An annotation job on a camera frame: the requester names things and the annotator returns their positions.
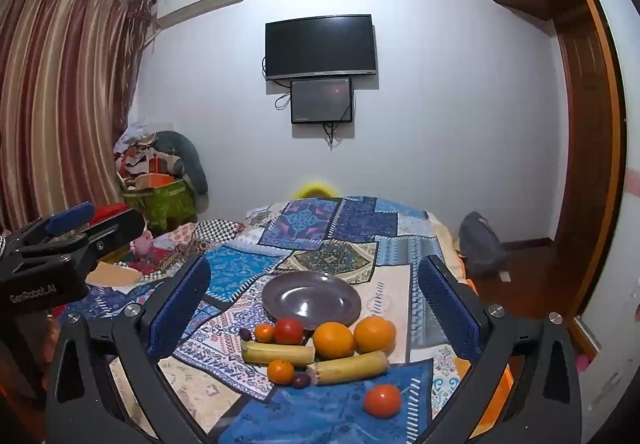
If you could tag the quilt with checkered patches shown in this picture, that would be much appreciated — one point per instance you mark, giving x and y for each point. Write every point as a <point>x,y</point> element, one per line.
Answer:
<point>220,230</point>

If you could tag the cut banana piece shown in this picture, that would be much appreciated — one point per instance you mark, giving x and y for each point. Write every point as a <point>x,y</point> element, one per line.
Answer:
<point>350,366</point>
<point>275,353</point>

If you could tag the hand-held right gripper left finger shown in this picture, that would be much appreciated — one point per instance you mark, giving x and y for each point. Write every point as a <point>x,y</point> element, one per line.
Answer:
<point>180,311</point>

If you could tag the orange box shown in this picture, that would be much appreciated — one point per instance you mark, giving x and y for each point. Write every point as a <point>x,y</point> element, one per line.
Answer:
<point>155,180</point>

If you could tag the grey plush pillow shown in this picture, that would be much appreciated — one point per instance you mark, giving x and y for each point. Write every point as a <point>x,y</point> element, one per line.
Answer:
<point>187,154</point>

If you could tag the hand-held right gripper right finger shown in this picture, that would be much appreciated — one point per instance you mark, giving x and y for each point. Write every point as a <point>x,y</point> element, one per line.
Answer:
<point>445,311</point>

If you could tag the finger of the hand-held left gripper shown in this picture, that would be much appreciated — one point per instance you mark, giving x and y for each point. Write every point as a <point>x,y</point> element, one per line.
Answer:
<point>70,217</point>
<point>117,228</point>

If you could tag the pile of clothes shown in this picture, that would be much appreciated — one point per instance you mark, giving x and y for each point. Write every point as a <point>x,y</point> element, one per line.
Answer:
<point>135,149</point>

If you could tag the large orange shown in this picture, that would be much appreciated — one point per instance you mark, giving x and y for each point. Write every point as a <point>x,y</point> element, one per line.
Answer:
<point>333,339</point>
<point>375,334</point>

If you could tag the large black wall television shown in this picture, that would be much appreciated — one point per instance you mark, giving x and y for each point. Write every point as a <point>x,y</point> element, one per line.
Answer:
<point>320,47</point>

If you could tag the pink plush toy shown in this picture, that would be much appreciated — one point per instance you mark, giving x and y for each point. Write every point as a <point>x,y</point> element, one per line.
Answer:
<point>142,244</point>

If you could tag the red cloth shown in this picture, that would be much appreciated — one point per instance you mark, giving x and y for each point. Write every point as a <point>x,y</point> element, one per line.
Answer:
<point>107,212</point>

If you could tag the white panel with pink decals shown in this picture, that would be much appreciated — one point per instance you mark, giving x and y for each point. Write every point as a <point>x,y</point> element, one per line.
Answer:
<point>607,74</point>

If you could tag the small black wall monitor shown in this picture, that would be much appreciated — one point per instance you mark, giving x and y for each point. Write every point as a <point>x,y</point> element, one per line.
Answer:
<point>320,99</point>

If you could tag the green patterned bag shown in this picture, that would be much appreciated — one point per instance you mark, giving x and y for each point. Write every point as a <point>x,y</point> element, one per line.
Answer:
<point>165,204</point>

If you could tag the wooden door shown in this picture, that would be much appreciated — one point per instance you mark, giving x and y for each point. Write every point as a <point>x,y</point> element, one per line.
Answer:
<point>585,124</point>

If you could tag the purple grape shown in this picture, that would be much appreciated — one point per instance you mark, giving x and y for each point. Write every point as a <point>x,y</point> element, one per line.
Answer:
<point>301,380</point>
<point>245,334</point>

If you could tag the purple plate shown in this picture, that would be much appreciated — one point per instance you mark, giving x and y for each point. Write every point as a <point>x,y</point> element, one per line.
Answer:
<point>300,299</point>

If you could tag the striped brown curtain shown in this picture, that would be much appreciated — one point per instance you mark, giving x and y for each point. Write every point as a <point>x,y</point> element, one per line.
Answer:
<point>60,99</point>

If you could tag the yellow round object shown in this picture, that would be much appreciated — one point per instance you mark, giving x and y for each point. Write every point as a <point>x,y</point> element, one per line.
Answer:
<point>314,188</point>

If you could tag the red tomato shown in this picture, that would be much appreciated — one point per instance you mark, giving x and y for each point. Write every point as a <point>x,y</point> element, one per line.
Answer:
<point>289,330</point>
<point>382,400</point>

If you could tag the small tangerine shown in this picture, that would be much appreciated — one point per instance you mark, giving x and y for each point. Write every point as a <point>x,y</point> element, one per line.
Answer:
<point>280,370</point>
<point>265,332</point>

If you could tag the blue patchwork blanket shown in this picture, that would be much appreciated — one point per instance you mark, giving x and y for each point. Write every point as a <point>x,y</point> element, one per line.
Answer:
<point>320,234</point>

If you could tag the grey bag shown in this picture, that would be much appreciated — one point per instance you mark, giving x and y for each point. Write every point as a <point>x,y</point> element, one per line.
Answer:
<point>480,244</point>

